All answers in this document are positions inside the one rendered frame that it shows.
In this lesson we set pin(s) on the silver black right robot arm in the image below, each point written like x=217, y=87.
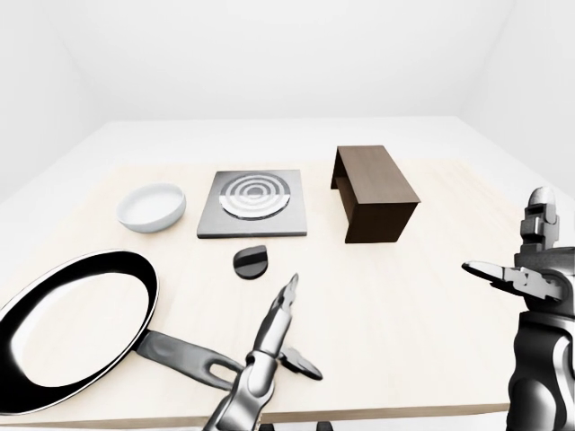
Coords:
x=536, y=368

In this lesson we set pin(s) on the flat dark stove plate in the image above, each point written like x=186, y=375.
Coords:
x=251, y=215

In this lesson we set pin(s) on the black frying pan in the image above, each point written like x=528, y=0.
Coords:
x=179, y=354

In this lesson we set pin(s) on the dark brown wooden box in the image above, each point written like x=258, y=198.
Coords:
x=382, y=211

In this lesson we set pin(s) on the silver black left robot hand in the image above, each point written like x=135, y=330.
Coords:
x=269, y=332

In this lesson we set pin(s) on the round black stove knob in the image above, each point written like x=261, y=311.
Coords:
x=250, y=262

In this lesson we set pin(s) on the small dark shape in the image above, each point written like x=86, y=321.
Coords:
x=268, y=428
x=324, y=427

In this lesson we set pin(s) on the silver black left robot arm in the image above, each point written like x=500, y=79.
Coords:
x=233, y=415

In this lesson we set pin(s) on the white bowl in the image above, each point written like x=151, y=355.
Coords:
x=150, y=211

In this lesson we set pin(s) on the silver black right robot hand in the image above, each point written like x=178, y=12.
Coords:
x=541, y=269

